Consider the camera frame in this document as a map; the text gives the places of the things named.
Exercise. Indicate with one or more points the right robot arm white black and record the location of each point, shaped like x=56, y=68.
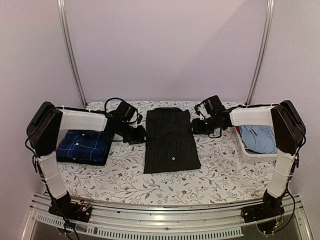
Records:
x=288, y=127

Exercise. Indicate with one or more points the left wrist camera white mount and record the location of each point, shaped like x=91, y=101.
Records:
x=139, y=118

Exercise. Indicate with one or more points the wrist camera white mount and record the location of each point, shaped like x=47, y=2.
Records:
x=139, y=118
x=201, y=111

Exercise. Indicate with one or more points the black pinstriped long sleeve shirt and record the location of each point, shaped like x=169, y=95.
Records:
x=170, y=145

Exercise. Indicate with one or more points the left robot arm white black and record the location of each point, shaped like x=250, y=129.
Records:
x=44, y=129

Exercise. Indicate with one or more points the light blue shirt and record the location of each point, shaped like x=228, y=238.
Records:
x=258, y=138

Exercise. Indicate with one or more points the left aluminium frame post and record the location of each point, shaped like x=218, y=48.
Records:
x=62, y=12

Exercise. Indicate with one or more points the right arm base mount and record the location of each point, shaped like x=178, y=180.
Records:
x=269, y=208

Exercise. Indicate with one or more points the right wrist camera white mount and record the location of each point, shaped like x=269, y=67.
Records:
x=201, y=111

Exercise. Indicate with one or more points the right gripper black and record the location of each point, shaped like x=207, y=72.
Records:
x=197, y=127

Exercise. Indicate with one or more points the right aluminium frame post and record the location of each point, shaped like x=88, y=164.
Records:
x=270, y=5

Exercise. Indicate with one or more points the aluminium frame post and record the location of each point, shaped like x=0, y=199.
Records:
x=270, y=5
x=62, y=12

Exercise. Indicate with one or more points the aluminium front rail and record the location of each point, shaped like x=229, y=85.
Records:
x=114, y=221

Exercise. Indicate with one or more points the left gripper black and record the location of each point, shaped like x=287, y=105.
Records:
x=140, y=138

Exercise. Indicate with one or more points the white plastic laundry basket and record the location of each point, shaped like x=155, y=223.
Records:
x=251, y=157

